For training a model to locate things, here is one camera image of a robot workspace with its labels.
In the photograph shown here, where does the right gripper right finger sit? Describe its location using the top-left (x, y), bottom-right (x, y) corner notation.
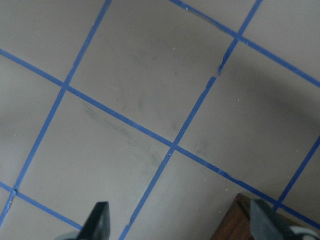
top-left (250, 199), bottom-right (320, 240)

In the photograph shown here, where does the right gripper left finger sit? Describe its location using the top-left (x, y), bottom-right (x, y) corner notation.
top-left (57, 201), bottom-right (111, 240)

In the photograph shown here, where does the dark wooden drawer box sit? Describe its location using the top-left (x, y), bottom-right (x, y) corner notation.
top-left (211, 192), bottom-right (305, 240)

